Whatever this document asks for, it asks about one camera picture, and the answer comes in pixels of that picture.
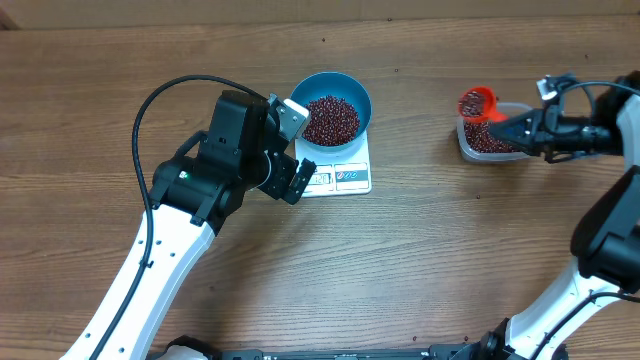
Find orange measuring scoop blue handle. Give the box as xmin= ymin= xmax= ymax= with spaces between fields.
xmin=457 ymin=86 xmax=508 ymax=124

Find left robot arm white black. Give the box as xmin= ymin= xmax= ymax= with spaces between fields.
xmin=64 ymin=90 xmax=316 ymax=359

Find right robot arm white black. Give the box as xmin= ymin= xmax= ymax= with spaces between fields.
xmin=454 ymin=71 xmax=639 ymax=360

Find white digital kitchen scale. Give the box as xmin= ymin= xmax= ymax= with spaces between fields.
xmin=295 ymin=131 xmax=373 ymax=198

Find red beans in scoop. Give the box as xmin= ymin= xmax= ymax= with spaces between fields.
xmin=458 ymin=91 xmax=486 ymax=118

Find red beans in bowl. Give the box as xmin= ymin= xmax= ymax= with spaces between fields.
xmin=302 ymin=95 xmax=360 ymax=147

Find red beans in container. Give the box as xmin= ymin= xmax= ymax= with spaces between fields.
xmin=463 ymin=122 xmax=516 ymax=153

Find clear plastic container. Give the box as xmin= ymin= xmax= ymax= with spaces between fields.
xmin=456 ymin=102 xmax=532 ymax=163

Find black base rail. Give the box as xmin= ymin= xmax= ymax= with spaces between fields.
xmin=147 ymin=334 xmax=571 ymax=360

